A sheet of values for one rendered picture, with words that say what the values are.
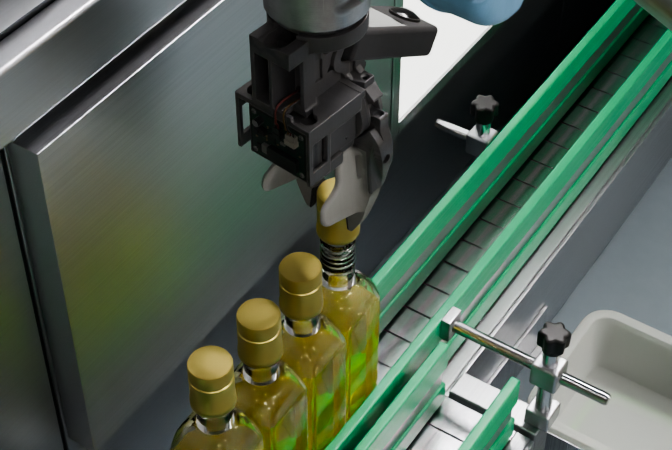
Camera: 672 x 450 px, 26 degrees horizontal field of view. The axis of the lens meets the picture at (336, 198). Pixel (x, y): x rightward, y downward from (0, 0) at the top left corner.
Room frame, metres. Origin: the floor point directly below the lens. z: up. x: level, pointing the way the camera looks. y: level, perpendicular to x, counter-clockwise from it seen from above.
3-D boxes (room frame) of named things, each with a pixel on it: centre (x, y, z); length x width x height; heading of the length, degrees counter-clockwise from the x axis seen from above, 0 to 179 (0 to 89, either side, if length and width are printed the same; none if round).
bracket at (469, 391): (0.86, -0.16, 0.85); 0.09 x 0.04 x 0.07; 56
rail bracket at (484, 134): (1.17, -0.14, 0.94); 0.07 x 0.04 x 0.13; 56
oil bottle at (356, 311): (0.83, 0.00, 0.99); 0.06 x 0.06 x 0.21; 55
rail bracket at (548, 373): (0.86, -0.17, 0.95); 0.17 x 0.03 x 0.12; 56
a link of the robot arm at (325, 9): (0.81, 0.01, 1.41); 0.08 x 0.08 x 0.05
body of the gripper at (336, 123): (0.81, 0.02, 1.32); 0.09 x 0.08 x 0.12; 140
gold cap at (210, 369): (0.68, 0.09, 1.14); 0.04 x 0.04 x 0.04
